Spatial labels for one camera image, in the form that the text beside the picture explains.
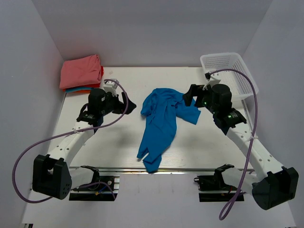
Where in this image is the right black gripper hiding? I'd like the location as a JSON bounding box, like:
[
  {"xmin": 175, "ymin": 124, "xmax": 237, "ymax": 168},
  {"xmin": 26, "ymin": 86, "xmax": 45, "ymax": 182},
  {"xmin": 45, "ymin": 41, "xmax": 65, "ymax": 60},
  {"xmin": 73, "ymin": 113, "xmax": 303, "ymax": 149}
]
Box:
[{"xmin": 182, "ymin": 84, "xmax": 219, "ymax": 114}]

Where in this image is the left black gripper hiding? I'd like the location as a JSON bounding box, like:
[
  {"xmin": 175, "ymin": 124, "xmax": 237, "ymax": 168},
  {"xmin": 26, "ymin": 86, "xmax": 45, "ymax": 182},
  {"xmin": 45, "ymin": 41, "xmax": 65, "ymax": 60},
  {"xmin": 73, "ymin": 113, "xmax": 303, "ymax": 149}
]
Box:
[{"xmin": 100, "ymin": 91, "xmax": 137, "ymax": 116}]

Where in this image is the blue t-shirt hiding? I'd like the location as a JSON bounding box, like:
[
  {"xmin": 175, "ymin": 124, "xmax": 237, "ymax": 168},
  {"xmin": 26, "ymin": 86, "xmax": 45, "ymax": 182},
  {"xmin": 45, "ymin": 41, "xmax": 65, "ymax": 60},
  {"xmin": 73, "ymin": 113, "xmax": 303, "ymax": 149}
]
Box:
[{"xmin": 137, "ymin": 88, "xmax": 200, "ymax": 173}]

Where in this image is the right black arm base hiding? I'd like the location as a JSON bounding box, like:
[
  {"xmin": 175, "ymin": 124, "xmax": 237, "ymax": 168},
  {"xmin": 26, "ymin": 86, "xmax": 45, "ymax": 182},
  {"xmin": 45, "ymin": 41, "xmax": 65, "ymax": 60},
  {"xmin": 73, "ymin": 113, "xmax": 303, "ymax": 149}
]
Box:
[{"xmin": 193, "ymin": 164, "xmax": 243, "ymax": 202}]

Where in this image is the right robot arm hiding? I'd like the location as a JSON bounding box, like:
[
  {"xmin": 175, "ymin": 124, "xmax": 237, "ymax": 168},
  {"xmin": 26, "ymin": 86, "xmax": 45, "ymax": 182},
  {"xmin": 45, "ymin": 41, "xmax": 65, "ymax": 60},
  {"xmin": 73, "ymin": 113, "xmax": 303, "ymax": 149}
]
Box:
[{"xmin": 183, "ymin": 84, "xmax": 299, "ymax": 210}]

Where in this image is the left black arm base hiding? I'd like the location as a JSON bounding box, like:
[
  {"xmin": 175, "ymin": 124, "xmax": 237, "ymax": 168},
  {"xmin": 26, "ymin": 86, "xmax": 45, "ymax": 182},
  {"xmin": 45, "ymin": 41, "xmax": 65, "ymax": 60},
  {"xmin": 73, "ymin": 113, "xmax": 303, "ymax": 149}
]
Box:
[{"xmin": 69, "ymin": 166, "xmax": 120, "ymax": 201}]

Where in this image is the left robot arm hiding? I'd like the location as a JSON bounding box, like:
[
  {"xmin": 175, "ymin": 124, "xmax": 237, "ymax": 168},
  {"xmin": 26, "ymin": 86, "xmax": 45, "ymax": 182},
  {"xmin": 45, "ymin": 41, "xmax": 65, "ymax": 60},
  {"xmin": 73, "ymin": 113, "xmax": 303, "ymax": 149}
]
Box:
[{"xmin": 32, "ymin": 88, "xmax": 136, "ymax": 200}]

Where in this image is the white plastic basket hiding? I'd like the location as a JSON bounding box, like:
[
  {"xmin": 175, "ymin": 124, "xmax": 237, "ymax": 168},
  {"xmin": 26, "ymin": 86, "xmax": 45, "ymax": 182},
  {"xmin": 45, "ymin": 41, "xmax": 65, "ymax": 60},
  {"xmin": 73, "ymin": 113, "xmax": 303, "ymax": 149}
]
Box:
[{"xmin": 200, "ymin": 52, "xmax": 259, "ymax": 102}]

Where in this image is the pink folded t-shirt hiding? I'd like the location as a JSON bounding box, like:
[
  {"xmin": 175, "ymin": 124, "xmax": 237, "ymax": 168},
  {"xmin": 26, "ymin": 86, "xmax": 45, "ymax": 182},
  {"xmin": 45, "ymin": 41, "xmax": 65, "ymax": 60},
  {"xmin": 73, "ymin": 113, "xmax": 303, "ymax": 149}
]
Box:
[{"xmin": 59, "ymin": 55, "xmax": 101, "ymax": 89}]

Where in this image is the teal folded t-shirt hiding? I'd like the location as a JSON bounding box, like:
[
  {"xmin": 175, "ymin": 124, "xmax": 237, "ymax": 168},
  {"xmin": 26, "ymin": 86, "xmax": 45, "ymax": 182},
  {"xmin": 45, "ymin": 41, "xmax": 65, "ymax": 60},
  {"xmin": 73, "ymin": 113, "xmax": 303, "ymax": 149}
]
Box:
[{"xmin": 64, "ymin": 87, "xmax": 93, "ymax": 93}]

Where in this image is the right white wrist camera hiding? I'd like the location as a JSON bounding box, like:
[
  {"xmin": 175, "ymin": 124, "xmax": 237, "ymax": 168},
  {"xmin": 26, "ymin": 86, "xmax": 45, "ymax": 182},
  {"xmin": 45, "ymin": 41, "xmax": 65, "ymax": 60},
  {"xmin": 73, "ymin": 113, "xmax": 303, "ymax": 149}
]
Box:
[{"xmin": 203, "ymin": 72, "xmax": 221, "ymax": 90}]

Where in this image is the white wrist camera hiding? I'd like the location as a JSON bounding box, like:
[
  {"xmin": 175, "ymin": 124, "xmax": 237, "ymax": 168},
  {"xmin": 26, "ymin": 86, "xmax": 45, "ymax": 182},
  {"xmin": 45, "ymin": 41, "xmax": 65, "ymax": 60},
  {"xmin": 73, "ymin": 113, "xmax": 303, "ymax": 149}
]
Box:
[
  {"xmin": 203, "ymin": 72, "xmax": 221, "ymax": 90},
  {"xmin": 103, "ymin": 79, "xmax": 119, "ymax": 97}
]

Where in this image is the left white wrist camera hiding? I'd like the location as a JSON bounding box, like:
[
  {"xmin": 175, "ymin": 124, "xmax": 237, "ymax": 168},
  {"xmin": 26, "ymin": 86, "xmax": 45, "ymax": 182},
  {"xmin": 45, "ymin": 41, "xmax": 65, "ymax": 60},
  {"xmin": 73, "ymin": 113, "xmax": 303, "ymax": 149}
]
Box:
[{"xmin": 103, "ymin": 79, "xmax": 119, "ymax": 97}]

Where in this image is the aluminium table edge rail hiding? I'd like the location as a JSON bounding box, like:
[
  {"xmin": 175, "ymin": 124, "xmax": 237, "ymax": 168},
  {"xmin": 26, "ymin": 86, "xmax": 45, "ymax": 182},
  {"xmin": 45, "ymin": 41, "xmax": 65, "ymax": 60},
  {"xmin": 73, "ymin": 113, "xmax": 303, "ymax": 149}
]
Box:
[{"xmin": 67, "ymin": 167, "xmax": 255, "ymax": 174}]

